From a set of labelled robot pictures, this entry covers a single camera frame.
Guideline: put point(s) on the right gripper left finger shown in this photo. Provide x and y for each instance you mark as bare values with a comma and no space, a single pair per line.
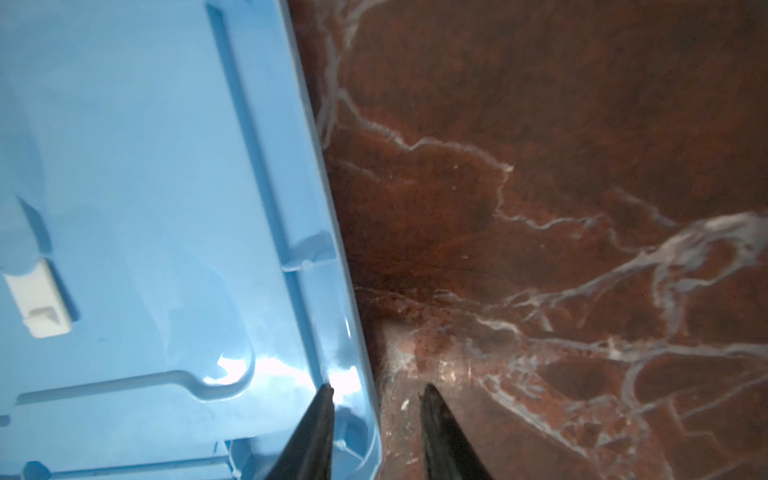
308,453

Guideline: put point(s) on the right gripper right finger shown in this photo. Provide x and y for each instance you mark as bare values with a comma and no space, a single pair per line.
447,451

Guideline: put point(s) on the blue plastic lid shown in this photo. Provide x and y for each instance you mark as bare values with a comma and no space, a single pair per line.
174,288

